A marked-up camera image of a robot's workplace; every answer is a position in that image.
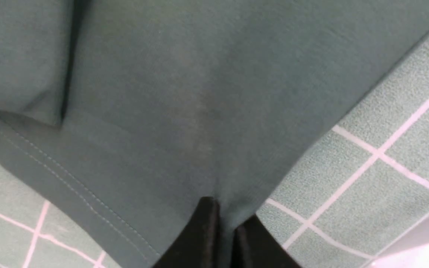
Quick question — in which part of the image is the green long-sleeved shirt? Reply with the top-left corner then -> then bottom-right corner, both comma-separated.
0,0 -> 429,268

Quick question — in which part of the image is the green checkered tablecloth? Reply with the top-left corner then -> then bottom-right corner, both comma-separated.
0,40 -> 429,268

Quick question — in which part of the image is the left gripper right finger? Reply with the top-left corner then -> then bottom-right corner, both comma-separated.
233,215 -> 300,268

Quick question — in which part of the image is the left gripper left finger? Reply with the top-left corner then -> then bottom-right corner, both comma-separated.
153,197 -> 220,268

